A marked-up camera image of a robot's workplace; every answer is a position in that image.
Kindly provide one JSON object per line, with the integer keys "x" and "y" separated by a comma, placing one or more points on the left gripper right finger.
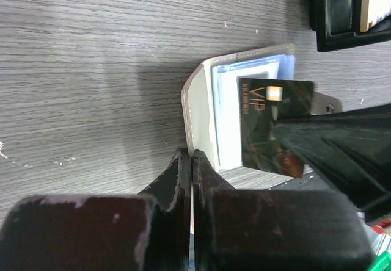
{"x": 273, "y": 229}

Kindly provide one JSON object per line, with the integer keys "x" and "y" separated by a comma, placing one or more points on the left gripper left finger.
{"x": 145, "y": 231}

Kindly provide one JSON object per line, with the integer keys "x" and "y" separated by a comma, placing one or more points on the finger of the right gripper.
{"x": 350, "y": 150}

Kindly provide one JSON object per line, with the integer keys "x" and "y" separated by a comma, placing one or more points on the black VIP credit card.
{"x": 263, "y": 102}

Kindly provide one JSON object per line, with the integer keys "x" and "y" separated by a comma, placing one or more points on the grey leather card holder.
{"x": 210, "y": 100}

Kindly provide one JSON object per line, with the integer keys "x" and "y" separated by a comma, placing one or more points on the black card box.
{"x": 337, "y": 25}

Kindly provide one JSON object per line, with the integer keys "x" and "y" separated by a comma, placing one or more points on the stack of white cards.
{"x": 372, "y": 12}

